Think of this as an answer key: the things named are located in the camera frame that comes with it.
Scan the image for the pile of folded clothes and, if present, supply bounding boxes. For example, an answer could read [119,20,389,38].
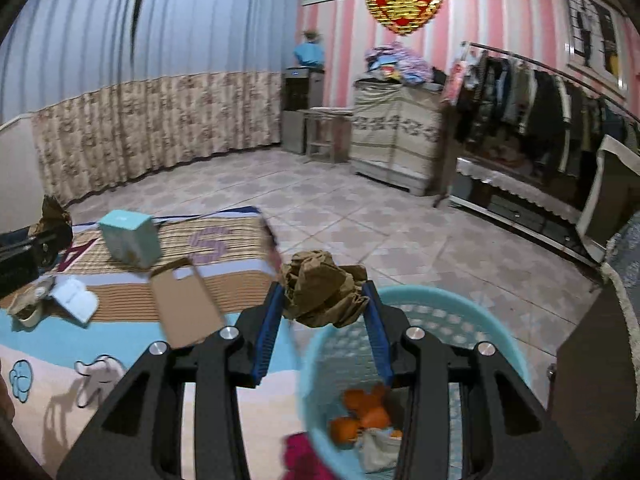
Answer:
[364,41,434,86]

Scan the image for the orange snack wrapper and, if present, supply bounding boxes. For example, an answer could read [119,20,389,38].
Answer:
[358,400,402,439]

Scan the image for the low tv stand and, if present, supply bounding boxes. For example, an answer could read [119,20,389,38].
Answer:
[447,156,605,268]

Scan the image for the framed wall picture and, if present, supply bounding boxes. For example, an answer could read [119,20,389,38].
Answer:
[564,0,628,96]

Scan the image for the teal cardboard box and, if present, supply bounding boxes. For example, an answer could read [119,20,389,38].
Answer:
[98,209,163,270]

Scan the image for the striped cartoon blanket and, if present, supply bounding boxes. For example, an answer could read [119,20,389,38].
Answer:
[1,273,315,479]

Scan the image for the beige drawstring pouch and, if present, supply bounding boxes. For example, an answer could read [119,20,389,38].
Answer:
[356,428,402,474]

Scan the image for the blue floral curtain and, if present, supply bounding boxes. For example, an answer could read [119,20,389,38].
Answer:
[1,0,298,203]

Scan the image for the small bowl with wrapper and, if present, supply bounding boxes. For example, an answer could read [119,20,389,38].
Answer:
[8,276,55,330]

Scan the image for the water dispenser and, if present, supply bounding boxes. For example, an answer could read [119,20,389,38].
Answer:
[281,66,324,154]

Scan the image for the brown phone case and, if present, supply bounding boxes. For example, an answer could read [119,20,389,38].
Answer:
[150,258,226,349]

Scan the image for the brown paper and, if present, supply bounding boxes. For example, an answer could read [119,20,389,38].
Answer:
[281,250,369,328]
[28,195,73,243]

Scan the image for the cloth covered cabinet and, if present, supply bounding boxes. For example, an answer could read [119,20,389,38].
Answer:
[349,80,442,196]

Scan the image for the small wooden stool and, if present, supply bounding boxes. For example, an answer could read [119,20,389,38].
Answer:
[303,106,354,164]

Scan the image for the white cabinet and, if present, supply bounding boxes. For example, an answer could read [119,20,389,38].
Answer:
[0,114,44,233]

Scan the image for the teal plastic laundry basket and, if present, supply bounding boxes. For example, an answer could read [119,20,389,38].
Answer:
[298,282,544,479]

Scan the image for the clothes rack with garments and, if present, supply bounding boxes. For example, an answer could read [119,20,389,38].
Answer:
[444,44,639,185]

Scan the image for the orange tangerine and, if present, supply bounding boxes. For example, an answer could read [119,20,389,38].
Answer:
[342,384,387,418]
[329,416,361,448]

